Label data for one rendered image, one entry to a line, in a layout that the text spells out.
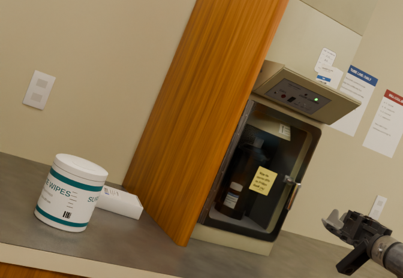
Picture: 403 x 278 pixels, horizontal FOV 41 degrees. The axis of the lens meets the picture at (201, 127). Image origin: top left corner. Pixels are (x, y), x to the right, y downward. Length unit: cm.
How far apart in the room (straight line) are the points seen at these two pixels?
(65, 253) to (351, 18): 111
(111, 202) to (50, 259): 44
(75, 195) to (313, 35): 86
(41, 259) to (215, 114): 64
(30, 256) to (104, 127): 82
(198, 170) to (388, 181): 138
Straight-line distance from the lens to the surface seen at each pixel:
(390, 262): 138
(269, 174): 167
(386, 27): 247
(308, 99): 161
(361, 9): 178
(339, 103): 166
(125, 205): 157
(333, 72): 163
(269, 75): 152
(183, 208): 152
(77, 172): 125
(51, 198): 128
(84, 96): 183
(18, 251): 114
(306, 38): 166
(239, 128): 157
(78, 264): 119
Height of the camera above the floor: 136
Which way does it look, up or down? 4 degrees down
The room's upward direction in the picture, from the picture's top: 22 degrees clockwise
